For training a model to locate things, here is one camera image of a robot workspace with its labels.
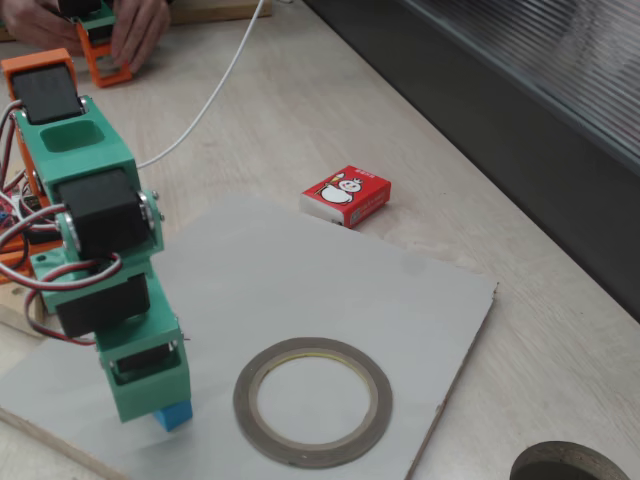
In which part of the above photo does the blue cube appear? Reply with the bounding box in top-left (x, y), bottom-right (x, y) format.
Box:
top-left (151, 399), bottom-right (194, 432)

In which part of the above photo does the red snowman box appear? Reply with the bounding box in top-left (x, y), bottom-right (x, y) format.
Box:
top-left (299, 164), bottom-right (393, 230)

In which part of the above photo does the orange and green leader arm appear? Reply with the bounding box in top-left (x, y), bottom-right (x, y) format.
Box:
top-left (57, 0), bottom-right (135, 90)

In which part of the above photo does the person's left hand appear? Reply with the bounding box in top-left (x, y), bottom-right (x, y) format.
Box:
top-left (108, 0), bottom-right (174, 75)

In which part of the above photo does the person's right hand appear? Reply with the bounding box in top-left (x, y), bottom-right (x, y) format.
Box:
top-left (0, 0), bottom-right (87, 57)

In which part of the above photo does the grey board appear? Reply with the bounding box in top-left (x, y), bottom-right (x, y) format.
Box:
top-left (0, 192), bottom-right (500, 480)

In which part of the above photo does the wooden wedge piece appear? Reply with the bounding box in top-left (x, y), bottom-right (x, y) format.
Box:
top-left (0, 302), bottom-right (45, 339)

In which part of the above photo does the red circuit board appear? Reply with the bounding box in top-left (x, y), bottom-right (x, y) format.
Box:
top-left (0, 184), bottom-right (31, 226)

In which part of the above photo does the flat wooden plank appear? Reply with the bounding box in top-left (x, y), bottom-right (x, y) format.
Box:
top-left (0, 0), bottom-right (272, 44)

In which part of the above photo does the grey ribbed desk partition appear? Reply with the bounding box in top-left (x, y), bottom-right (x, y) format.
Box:
top-left (302, 0), bottom-right (640, 324)

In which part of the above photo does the grey tape ring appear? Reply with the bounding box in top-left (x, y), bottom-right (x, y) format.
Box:
top-left (232, 336), bottom-right (394, 470)

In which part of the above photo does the white USB cable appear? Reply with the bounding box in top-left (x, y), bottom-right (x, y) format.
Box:
top-left (137, 0), bottom-right (266, 170)

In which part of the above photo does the round table cable hole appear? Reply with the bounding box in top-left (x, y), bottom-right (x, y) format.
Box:
top-left (508, 440), bottom-right (632, 480)

